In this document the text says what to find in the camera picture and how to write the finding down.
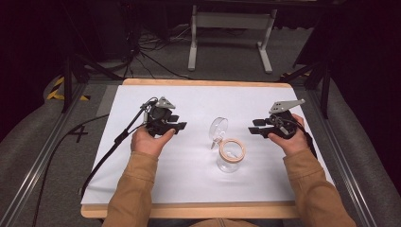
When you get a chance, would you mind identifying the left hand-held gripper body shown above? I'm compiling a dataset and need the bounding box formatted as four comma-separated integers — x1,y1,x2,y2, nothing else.
144,96,177,137

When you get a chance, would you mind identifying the bundle of floor cables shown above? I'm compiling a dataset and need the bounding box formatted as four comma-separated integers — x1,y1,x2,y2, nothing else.
124,26,194,81

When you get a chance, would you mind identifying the white table mat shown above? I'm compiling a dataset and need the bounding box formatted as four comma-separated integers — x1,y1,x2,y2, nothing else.
80,83,336,205

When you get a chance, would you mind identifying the yellow black hazard tape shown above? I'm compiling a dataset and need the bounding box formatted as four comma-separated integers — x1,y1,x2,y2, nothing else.
46,76,92,102

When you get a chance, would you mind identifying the aluminium floor rail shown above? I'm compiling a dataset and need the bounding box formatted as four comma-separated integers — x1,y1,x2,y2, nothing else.
0,80,90,227
306,89,378,227

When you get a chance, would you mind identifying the white metal stand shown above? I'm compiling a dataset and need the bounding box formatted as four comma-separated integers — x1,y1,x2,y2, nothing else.
187,4,279,75

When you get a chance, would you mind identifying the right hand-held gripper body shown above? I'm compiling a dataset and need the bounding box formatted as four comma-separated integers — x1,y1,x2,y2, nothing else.
266,98,306,140

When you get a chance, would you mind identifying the person's right hand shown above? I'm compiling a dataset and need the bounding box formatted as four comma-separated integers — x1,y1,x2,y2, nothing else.
268,113,312,157

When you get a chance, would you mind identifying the glass jar with hinged lid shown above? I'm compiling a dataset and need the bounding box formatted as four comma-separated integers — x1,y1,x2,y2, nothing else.
208,116,247,174

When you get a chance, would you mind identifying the person's left hand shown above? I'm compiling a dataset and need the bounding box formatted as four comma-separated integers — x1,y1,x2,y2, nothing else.
130,126,177,158

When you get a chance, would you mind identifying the black tripod stand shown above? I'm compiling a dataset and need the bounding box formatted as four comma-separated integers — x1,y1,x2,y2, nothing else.
60,52,125,114
276,59,333,120

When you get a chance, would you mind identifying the thick black gripper cable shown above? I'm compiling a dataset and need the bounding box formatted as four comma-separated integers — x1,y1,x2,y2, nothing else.
79,96,159,199

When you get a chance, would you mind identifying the thin black floor cable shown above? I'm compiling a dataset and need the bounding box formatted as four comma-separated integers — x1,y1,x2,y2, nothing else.
30,113,111,227

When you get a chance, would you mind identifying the wooden table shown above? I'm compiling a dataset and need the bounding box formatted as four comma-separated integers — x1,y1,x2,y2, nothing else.
79,78,301,219

